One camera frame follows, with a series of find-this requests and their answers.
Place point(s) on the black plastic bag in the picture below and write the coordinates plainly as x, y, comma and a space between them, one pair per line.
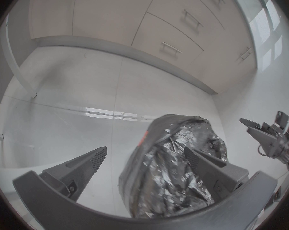
158, 176

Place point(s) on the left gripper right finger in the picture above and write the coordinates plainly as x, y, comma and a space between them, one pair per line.
214, 176

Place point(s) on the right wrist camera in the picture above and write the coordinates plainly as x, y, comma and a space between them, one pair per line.
281, 118

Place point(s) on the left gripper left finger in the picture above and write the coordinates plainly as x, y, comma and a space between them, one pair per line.
72, 176

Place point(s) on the grey padded white-framed chair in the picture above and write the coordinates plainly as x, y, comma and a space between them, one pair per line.
17, 63

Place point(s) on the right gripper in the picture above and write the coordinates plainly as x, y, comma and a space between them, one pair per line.
282, 145

